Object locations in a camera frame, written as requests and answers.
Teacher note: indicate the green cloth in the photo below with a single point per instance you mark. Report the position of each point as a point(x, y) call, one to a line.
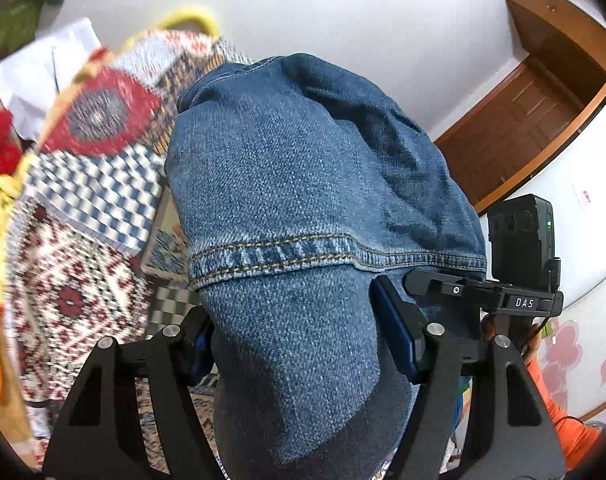
point(18, 25)

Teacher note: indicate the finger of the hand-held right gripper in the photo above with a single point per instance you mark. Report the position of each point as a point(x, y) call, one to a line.
point(448, 287)

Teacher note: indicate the white plastic bag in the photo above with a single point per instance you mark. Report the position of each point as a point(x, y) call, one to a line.
point(33, 75)

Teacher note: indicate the person's right hand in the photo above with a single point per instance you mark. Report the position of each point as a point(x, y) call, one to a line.
point(533, 346)

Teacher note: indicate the wooden cabinet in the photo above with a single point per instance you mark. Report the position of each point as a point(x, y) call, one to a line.
point(558, 25)

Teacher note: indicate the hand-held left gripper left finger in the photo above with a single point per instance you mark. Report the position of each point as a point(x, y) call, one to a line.
point(202, 355)

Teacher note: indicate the yellow cloth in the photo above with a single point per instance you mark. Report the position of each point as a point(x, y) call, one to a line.
point(3, 240)

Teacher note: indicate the patterned woven blanket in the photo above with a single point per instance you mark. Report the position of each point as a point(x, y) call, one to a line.
point(83, 270)

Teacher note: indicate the brown wooden door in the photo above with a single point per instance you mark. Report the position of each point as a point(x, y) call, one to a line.
point(523, 120)

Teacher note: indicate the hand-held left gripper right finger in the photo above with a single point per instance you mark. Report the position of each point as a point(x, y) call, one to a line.
point(395, 325)

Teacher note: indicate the blue denim jacket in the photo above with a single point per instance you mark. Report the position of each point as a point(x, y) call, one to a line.
point(293, 175)

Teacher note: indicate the green blue printed sheet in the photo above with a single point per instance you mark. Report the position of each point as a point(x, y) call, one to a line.
point(466, 395)

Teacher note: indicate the pink heart wall decal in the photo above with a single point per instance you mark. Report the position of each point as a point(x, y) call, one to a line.
point(563, 355)

